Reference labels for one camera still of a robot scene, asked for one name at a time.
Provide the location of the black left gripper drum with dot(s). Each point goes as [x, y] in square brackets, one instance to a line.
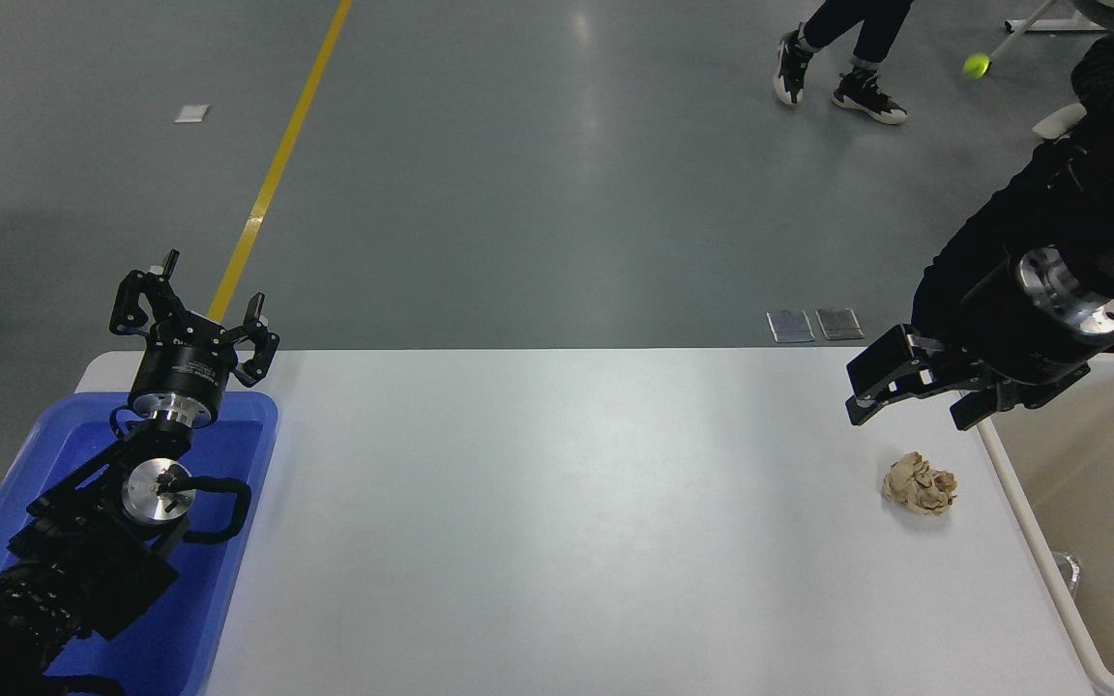
[180, 372]

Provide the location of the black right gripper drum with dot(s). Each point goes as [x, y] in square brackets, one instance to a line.
[1011, 338]

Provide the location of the tan paper ball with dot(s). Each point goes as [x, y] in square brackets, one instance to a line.
[920, 483]

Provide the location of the green tennis ball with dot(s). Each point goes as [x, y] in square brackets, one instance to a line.
[976, 66]

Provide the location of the metal floor plate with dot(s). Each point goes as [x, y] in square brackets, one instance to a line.
[790, 326]
[839, 324]

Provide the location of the person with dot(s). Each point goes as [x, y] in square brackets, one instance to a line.
[963, 261]
[866, 39]

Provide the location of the blue plastic tray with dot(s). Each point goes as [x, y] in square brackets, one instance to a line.
[228, 454]

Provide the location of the white wheeled stand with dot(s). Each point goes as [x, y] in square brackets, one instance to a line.
[1031, 19]

